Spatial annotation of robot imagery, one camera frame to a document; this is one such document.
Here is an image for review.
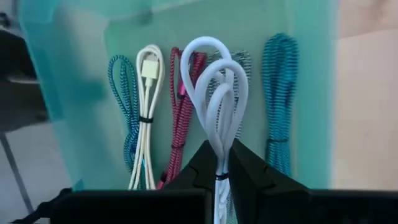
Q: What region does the person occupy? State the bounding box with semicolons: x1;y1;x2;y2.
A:
0;12;50;133

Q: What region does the teal plastic tray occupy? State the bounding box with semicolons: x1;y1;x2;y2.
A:
17;0;341;191

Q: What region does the small beige cable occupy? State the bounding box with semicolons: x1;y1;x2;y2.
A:
127;44;165;190

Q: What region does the pink braided cable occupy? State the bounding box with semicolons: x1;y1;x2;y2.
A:
156;46;208;190

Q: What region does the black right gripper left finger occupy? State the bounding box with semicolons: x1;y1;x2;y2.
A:
51;139;218;224

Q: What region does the teal braided cable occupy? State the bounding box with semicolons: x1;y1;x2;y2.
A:
107;54;147;175
261;32;300;178

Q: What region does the grey braided cable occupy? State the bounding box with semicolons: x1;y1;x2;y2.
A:
205;49;252;140

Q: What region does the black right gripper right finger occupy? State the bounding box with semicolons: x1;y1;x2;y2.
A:
228;138;398;224

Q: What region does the small white cable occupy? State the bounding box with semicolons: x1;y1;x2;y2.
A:
179;35;249;224

